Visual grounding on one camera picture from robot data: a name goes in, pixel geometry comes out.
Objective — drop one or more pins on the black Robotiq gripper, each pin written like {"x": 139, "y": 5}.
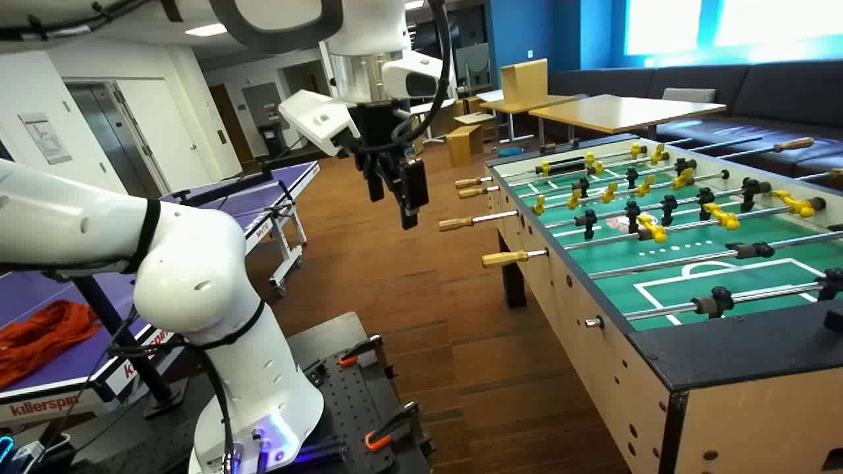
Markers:
{"x": 384, "y": 133}

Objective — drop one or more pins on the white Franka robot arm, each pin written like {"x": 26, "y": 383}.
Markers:
{"x": 202, "y": 279}

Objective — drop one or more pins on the black perforated robot base table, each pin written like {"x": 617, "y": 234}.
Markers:
{"x": 351, "y": 412}

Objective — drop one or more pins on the black three-man foosball rod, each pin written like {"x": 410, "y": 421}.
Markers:
{"x": 630, "y": 178}

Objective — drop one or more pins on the black five-man foosball rod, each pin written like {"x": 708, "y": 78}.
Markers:
{"x": 671, "y": 208}

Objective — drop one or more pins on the black two-man foosball rod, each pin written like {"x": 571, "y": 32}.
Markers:
{"x": 668, "y": 262}

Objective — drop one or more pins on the black goalie foosball rod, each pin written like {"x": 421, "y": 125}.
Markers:
{"x": 765, "y": 296}

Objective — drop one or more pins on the small cardboard box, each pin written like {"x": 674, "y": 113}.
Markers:
{"x": 463, "y": 142}

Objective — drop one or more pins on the blue ping pong table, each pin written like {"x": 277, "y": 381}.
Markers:
{"x": 268, "y": 198}

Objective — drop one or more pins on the black ping pong net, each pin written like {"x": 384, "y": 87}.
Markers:
{"x": 253, "y": 174}

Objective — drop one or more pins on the small light wooden table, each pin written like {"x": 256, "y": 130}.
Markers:
{"x": 505, "y": 105}

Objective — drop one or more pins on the orange and black clamp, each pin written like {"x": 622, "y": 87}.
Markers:
{"x": 392, "y": 431}
{"x": 361, "y": 350}

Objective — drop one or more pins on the tall cardboard box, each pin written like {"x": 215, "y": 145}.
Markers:
{"x": 525, "y": 79}

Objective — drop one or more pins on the large light wooden table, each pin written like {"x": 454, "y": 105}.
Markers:
{"x": 620, "y": 112}

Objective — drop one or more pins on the rectangular ceiling light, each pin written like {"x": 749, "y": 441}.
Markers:
{"x": 206, "y": 29}

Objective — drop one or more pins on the grey elevator door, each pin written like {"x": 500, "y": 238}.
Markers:
{"x": 109, "y": 134}

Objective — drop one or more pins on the foosball table with green field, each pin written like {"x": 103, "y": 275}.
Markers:
{"x": 614, "y": 385}

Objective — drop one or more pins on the bright window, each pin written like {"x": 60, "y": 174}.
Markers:
{"x": 734, "y": 28}

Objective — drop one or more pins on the orange cloth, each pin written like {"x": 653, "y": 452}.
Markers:
{"x": 43, "y": 337}

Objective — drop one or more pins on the dark blue bench sofa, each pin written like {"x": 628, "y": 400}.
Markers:
{"x": 780, "y": 96}

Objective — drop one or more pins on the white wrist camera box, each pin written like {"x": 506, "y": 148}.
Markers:
{"x": 318, "y": 119}

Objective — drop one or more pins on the white paper wall sign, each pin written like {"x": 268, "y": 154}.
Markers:
{"x": 43, "y": 138}

